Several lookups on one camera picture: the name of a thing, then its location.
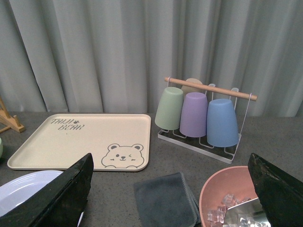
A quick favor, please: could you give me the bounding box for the metal ice scoop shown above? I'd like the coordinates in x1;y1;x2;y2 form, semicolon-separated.
223;198;271;227

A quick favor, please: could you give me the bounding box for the white wire cup rack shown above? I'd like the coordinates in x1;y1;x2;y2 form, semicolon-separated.
158;77;258;164

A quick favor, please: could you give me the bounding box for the green plastic cup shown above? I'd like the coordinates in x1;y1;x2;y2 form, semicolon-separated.
155;87;184;130

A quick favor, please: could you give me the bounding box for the pink bowl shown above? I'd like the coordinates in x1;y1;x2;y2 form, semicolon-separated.
199;166;258;227

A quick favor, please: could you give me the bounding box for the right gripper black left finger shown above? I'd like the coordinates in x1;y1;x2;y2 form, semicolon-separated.
0;153;94;227

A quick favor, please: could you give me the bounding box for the grey curtain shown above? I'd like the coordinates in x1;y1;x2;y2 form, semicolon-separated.
0;0;303;117

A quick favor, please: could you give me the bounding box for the white round plate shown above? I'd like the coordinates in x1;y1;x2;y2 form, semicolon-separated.
0;170;83;226

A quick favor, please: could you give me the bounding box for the beige plastic cup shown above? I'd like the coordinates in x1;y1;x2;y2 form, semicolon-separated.
181;78;203;97

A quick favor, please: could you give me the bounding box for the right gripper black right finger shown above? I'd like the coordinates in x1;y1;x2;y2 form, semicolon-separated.
248;153;303;227

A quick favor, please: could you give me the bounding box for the blue plastic cup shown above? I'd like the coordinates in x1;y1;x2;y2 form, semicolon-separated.
206;99;239;148

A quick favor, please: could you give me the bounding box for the grey folded cloth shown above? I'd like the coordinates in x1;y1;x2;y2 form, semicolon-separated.
134;172;201;227

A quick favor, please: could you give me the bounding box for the wooden peg drying rack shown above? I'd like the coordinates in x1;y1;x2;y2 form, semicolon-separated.
0;98;26;133

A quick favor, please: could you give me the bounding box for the beige bear serving tray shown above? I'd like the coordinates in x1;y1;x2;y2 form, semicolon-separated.
7;113;151;172

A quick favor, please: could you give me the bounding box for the light green bowl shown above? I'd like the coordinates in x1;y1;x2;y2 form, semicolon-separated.
0;138;3;159

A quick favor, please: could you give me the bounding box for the purple plastic cup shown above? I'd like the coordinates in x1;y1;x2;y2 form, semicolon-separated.
179;92;208;138

